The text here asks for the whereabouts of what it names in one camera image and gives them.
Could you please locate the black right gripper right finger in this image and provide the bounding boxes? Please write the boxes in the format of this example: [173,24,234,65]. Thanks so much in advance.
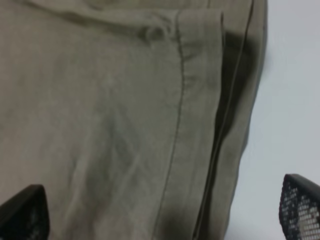
[278,174,320,240]

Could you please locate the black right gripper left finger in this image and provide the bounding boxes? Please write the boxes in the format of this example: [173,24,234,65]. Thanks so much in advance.
[0,184,50,240]

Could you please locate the khaki shorts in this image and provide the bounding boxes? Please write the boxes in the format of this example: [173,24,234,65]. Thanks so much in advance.
[0,0,268,240]

